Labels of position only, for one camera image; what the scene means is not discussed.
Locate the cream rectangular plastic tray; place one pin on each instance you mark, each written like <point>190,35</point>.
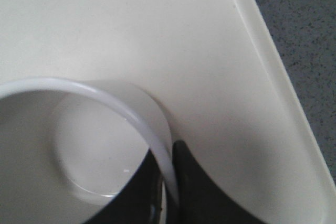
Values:
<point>212,65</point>

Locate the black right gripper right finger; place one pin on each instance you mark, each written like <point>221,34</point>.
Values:
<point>201,200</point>

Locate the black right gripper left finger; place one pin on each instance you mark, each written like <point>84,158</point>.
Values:
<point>139,201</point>

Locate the white smiley mug black handle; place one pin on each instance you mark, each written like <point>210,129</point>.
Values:
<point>68,148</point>

